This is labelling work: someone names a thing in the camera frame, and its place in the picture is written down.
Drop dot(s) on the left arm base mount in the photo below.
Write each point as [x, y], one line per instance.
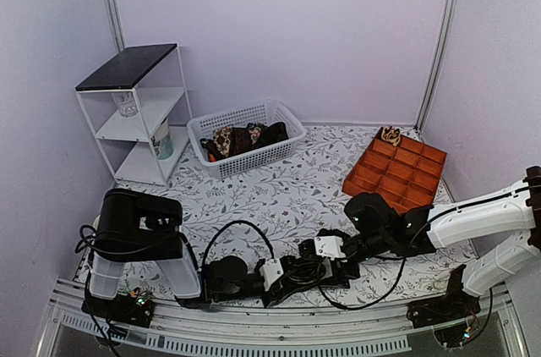
[131, 309]

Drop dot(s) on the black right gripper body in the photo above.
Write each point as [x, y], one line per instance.
[341, 272]

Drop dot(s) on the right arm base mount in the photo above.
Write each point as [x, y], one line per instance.
[447, 308]

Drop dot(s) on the clear drinking glass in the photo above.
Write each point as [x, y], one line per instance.
[125, 103]

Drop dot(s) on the rolled beige patterned tie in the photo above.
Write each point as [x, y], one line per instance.
[390, 135]

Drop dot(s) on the cream paisley tie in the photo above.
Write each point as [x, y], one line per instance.
[222, 139]

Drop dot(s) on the metal front rail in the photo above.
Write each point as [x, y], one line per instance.
[381, 329]

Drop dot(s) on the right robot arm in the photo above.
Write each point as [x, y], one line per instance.
[426, 229]

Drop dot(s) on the white plastic basket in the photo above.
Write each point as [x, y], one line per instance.
[260, 114]

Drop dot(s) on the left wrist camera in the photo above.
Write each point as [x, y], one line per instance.
[270, 270]

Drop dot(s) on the floral table mat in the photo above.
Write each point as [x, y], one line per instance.
[270, 210]

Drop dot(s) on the orange compartment tray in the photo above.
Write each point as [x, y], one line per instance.
[406, 176]

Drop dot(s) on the black shiny tie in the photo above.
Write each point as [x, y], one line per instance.
[272, 134]

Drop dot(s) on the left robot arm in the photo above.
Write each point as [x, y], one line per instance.
[137, 227]

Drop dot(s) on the white shelf with black top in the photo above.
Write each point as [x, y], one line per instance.
[154, 74]

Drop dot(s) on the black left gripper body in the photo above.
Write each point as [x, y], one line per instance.
[273, 299]

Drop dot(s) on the dark red patterned tie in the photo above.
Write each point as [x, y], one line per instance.
[243, 140]

